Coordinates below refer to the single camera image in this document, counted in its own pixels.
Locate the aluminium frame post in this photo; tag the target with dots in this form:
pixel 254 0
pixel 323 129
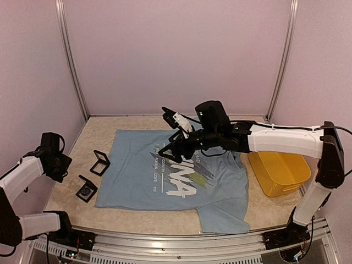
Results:
pixel 60 10
pixel 289 36

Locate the front aluminium rail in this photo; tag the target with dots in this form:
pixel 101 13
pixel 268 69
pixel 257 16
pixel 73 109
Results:
pixel 116 247

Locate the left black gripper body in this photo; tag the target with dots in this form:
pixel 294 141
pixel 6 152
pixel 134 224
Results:
pixel 61 166

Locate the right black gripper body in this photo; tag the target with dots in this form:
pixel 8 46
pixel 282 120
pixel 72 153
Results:
pixel 188 151

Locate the black brooch case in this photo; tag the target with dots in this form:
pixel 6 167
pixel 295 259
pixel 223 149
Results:
pixel 89 184
pixel 101 165

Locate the right aluminium frame post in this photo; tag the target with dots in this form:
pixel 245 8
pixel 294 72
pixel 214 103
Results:
pixel 289 36

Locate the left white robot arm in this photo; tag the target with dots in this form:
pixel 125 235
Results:
pixel 47 159

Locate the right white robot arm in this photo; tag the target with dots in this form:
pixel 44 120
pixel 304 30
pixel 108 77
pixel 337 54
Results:
pixel 245 136

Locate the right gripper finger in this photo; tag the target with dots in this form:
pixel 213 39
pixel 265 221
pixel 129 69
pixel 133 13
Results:
pixel 172 140
pixel 171 153

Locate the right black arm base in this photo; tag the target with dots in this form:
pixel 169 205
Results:
pixel 291 234

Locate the light blue printed t-shirt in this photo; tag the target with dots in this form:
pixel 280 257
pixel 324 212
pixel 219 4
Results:
pixel 214 183

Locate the blue brooch in case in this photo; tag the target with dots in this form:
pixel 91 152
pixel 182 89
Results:
pixel 85 191

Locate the yellow plastic basket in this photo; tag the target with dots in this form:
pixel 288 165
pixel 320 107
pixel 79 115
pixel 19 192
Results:
pixel 279 173

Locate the left aluminium frame post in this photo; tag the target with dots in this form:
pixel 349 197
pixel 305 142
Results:
pixel 60 10

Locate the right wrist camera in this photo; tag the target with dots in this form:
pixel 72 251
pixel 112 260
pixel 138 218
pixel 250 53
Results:
pixel 177 121

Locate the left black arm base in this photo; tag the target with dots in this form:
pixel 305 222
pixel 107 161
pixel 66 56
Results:
pixel 72 237

